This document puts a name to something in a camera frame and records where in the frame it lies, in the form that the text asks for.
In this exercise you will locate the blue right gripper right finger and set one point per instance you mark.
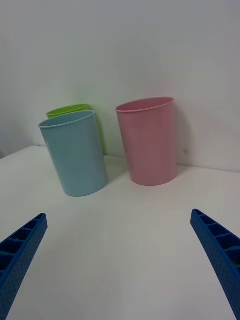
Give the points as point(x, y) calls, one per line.
point(220, 255)

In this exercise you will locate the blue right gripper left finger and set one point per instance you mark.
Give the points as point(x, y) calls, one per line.
point(17, 262)

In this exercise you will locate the pale blue plastic bin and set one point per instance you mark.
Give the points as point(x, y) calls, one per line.
point(75, 155)

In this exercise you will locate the pink plastic bin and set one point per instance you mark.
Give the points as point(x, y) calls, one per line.
point(152, 142)

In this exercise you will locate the yellow-green plastic bin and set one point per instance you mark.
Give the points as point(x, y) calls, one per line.
point(98, 130)

